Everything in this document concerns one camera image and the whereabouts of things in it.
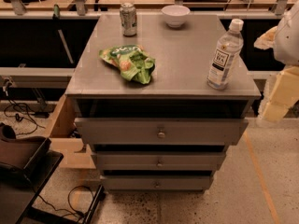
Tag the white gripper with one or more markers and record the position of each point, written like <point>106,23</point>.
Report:
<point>288,44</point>

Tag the black office chair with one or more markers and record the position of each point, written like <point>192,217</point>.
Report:
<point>26,165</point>

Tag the wooden box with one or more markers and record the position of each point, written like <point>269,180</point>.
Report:
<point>61,124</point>

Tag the clear plastic water bottle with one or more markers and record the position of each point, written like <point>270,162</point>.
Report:
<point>226,56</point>

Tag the silver soda can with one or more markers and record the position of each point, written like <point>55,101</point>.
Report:
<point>128,19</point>

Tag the green chip bag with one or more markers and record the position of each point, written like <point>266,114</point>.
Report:
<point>133,62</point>

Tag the white ceramic bowl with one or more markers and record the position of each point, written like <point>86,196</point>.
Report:
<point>175,15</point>

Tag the grey drawer cabinet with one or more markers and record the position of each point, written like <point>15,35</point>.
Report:
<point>173,133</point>

